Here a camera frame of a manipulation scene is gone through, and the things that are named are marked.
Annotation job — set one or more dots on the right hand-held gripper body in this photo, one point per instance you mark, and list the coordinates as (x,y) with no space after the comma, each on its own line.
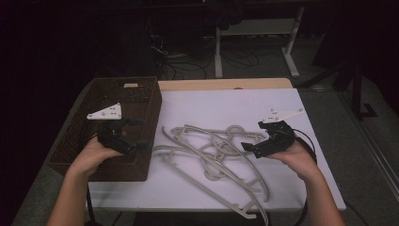
(277,139)

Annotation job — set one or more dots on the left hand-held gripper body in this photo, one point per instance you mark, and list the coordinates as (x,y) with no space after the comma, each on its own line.
(114,138)

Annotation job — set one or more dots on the brown woven basket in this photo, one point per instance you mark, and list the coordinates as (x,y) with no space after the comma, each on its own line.
(141,103)

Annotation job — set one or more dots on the grey plastic clothes hanger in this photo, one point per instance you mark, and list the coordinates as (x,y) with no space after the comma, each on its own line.
(234,126)
(166,134)
(204,185)

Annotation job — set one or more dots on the person's right hand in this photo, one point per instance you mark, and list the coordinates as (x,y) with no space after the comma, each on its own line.
(299,158)

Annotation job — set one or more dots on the person's left hand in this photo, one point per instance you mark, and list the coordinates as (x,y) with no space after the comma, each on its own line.
(89,158)

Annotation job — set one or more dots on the dark metal stand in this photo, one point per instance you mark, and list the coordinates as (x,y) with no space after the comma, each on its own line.
(356,91)

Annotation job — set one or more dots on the dark hanging cloth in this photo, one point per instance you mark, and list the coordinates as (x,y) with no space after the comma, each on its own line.
(226,14)

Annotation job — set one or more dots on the white metal desk frame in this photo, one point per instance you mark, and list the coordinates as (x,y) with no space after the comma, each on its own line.
(260,26)

